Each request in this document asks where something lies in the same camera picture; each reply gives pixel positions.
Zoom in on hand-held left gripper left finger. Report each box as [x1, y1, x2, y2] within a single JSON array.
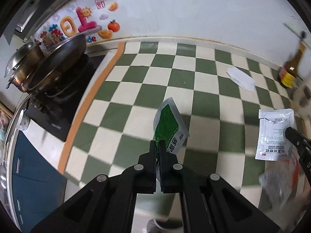
[[29, 139, 157, 233]]

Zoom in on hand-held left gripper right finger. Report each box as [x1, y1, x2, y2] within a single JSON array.
[[159, 139, 282, 233]]

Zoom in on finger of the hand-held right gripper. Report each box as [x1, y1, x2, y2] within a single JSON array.
[[284, 126, 311, 151]]

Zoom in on clear white plastic packet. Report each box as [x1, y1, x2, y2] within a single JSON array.
[[259, 148, 304, 211]]

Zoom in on green white sachet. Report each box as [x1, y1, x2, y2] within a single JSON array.
[[153, 97, 190, 182]]

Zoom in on red food packet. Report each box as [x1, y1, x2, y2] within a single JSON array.
[[289, 150, 304, 192]]

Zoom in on brown sauce bottle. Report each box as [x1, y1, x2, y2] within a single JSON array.
[[278, 42, 307, 89]]

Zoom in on grey fuzzy slipper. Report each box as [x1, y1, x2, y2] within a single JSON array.
[[146, 219, 163, 233]]

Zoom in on green white checkered cloth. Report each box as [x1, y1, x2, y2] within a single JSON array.
[[57, 41, 311, 214]]

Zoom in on white folded paper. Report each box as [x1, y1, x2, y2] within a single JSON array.
[[226, 67, 256, 93]]

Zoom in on black induction cooktop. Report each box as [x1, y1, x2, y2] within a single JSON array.
[[24, 53, 107, 142]]

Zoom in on small white cup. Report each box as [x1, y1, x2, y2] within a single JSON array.
[[17, 110, 31, 131]]

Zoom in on black frying pan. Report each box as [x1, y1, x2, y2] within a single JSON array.
[[24, 35, 88, 95]]

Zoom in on steel pot with lid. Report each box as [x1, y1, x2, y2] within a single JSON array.
[[3, 41, 49, 93]]

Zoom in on black range hood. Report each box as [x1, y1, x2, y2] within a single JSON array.
[[0, 0, 80, 46]]

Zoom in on colourful wall sticker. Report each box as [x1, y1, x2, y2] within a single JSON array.
[[34, 0, 121, 51]]

